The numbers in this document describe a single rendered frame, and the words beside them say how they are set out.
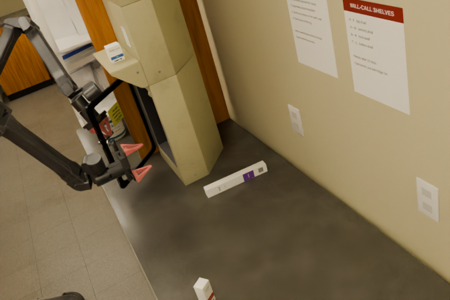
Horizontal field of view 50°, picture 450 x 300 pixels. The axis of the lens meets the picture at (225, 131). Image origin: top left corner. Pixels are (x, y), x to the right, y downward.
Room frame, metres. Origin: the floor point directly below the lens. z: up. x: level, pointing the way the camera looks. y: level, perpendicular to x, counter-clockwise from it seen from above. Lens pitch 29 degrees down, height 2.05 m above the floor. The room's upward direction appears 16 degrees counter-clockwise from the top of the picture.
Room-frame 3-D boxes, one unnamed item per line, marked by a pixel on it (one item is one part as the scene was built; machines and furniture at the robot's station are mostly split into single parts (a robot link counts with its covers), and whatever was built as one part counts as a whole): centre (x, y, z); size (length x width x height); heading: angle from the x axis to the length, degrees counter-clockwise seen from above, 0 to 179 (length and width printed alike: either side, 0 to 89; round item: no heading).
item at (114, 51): (1.76, 0.31, 1.54); 0.05 x 0.05 x 0.06; 18
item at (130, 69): (1.80, 0.33, 1.46); 0.32 x 0.12 x 0.10; 18
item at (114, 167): (1.51, 0.41, 1.20); 0.07 x 0.07 x 0.10; 18
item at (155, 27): (1.85, 0.15, 1.32); 0.32 x 0.25 x 0.77; 18
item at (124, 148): (1.53, 0.34, 1.23); 0.09 x 0.07 x 0.07; 108
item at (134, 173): (1.53, 0.34, 1.16); 0.09 x 0.07 x 0.07; 108
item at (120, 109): (1.82, 0.40, 1.19); 0.30 x 0.01 x 0.40; 150
